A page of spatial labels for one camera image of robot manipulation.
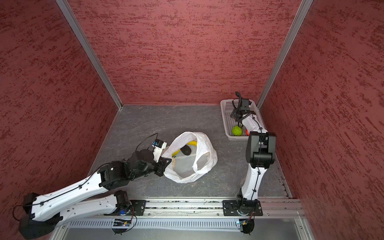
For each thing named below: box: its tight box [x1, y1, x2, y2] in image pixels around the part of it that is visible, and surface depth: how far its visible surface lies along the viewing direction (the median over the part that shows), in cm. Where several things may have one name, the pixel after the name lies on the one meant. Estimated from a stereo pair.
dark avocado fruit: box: [180, 144, 192, 156], surface depth 93 cm
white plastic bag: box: [161, 131, 218, 184], surface depth 74 cm
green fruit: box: [232, 125, 243, 136], surface depth 99 cm
